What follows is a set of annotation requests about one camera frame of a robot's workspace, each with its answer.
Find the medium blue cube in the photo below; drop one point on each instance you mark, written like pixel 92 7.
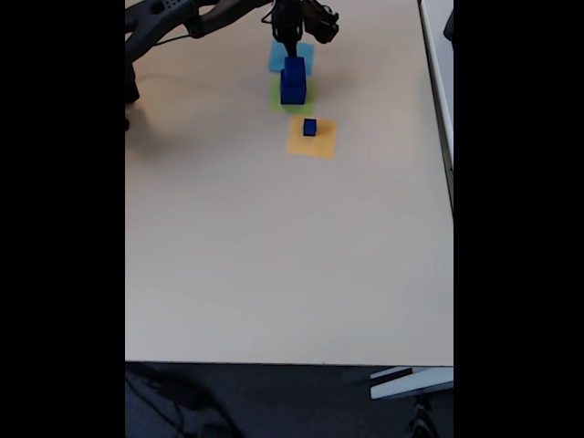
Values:
pixel 294 73

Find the large blue cube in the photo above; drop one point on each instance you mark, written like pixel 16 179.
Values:
pixel 292 96

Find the small blue cube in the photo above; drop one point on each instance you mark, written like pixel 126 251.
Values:
pixel 309 128

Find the blue paper square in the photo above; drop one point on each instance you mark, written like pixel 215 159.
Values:
pixel 276 59

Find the green paper square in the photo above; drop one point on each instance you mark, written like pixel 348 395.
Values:
pixel 310 107

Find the orange paper square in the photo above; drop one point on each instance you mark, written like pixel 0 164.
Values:
pixel 324 146

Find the white neighbouring table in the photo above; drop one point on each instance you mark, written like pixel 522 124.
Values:
pixel 440 68

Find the dark blue object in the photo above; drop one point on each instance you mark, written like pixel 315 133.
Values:
pixel 450 25

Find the white table foot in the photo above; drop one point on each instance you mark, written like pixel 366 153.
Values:
pixel 410 383

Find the black camera box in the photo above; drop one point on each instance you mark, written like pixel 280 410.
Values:
pixel 323 25

